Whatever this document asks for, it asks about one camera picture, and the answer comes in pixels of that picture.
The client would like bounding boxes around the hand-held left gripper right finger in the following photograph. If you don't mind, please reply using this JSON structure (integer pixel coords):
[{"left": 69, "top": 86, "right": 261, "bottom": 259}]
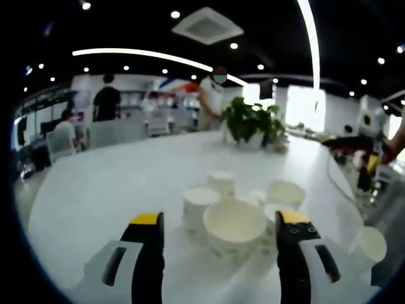
[{"left": 274, "top": 209, "right": 382, "bottom": 304}]

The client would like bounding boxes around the long curved ceiling light strip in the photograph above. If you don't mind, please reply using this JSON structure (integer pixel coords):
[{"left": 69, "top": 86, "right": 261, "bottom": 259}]
[
  {"left": 72, "top": 47, "right": 251, "bottom": 86},
  {"left": 297, "top": 0, "right": 320, "bottom": 92}
]

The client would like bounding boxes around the ceiling air vent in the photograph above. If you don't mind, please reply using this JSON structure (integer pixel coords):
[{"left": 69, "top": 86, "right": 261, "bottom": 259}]
[{"left": 172, "top": 6, "right": 244, "bottom": 45}]

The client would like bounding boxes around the green leafy plant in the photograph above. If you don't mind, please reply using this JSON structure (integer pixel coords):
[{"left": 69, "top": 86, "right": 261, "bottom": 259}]
[{"left": 220, "top": 96, "right": 287, "bottom": 147}]

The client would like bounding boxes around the white table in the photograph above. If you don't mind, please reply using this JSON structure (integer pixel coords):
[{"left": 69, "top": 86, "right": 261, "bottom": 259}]
[{"left": 27, "top": 129, "right": 368, "bottom": 304}]

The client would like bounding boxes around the black hanging screen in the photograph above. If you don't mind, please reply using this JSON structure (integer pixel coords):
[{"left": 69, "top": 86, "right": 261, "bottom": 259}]
[{"left": 259, "top": 80, "right": 273, "bottom": 99}]

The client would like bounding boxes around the white plant pot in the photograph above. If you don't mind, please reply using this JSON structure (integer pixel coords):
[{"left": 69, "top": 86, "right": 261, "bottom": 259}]
[{"left": 235, "top": 132, "right": 265, "bottom": 150}]

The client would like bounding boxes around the small clear vase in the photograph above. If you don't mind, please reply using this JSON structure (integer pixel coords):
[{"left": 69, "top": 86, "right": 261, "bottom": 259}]
[{"left": 262, "top": 134, "right": 289, "bottom": 153}]

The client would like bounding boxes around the person's right hand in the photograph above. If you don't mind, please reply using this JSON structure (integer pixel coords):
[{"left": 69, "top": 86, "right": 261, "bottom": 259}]
[{"left": 379, "top": 139, "right": 396, "bottom": 165}]

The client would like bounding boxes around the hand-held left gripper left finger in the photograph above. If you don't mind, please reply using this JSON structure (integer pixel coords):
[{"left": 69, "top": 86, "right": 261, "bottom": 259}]
[{"left": 72, "top": 211, "right": 166, "bottom": 304}]

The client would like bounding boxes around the white office chair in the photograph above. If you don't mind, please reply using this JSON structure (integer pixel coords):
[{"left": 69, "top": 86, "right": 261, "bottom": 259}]
[
  {"left": 46, "top": 129, "right": 77, "bottom": 163},
  {"left": 147, "top": 107, "right": 173, "bottom": 137}
]

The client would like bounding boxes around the group of round ceiling spotlights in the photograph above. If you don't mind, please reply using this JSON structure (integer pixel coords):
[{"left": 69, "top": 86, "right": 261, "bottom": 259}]
[{"left": 22, "top": 1, "right": 405, "bottom": 96}]

